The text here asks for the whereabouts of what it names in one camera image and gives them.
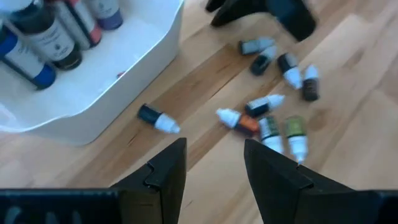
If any large blue food coloring bottle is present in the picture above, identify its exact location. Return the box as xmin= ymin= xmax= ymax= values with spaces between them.
xmin=0 ymin=26 xmax=57 ymax=91

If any small violet dropper bottle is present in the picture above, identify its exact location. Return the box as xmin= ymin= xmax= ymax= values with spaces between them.
xmin=277 ymin=52 xmax=303 ymax=90

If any large red food coloring bottle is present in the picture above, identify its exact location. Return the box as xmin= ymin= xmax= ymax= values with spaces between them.
xmin=54 ymin=0 xmax=103 ymax=50

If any small brown dropper bottle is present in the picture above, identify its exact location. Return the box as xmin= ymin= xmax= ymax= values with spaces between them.
xmin=302 ymin=64 xmax=320 ymax=102

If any small blue dropper bottle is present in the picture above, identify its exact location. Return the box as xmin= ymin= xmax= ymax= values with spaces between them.
xmin=249 ymin=45 xmax=278 ymax=77

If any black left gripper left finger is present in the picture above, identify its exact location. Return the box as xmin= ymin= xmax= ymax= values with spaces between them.
xmin=110 ymin=138 xmax=188 ymax=224

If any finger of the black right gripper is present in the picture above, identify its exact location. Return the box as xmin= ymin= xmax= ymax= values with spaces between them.
xmin=266 ymin=0 xmax=317 ymax=43
xmin=205 ymin=0 xmax=272 ymax=28

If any small black dropper bottle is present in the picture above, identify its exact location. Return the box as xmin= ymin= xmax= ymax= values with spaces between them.
xmin=244 ymin=93 xmax=285 ymax=118
xmin=137 ymin=103 xmax=182 ymax=135

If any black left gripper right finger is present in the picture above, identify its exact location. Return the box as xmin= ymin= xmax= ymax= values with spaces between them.
xmin=244 ymin=138 xmax=379 ymax=224

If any small orange-red dropper bottle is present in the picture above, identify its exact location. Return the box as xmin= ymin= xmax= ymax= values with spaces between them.
xmin=215 ymin=108 xmax=261 ymax=138

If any small grey-label dropper bottle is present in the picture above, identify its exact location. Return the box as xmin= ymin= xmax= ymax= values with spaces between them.
xmin=238 ymin=37 xmax=276 ymax=57

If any white plastic bin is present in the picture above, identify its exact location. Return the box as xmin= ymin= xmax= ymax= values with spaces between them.
xmin=0 ymin=0 xmax=185 ymax=147

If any small dark green dropper bottle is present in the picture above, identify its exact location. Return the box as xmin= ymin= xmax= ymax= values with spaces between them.
xmin=258 ymin=115 xmax=285 ymax=155

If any large black food coloring bottle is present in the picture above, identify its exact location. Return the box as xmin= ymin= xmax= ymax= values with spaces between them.
xmin=0 ymin=0 xmax=83 ymax=71

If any large violet food coloring bottle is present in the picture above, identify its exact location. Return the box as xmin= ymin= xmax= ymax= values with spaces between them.
xmin=85 ymin=0 xmax=124 ymax=31

